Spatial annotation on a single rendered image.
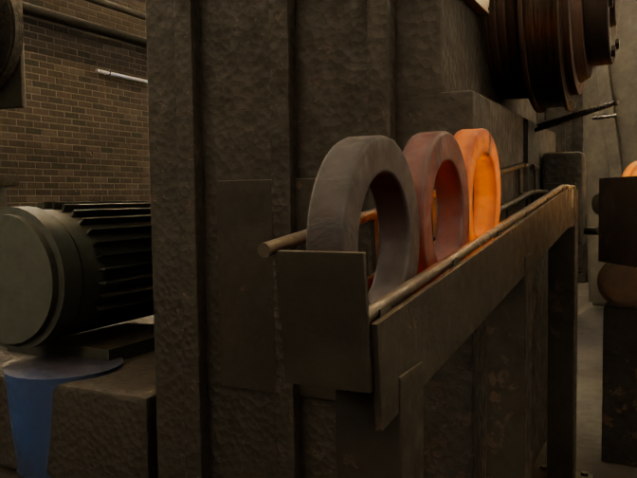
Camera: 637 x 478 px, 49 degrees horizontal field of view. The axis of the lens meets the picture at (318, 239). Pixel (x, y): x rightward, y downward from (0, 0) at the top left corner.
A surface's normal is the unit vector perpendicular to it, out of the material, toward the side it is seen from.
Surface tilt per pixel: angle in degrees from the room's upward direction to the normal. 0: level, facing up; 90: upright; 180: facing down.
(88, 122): 90
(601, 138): 90
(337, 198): 65
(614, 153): 90
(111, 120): 90
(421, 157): 49
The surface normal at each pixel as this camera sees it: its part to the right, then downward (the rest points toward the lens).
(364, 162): 0.89, 0.01
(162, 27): -0.45, 0.06
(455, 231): -0.42, -0.31
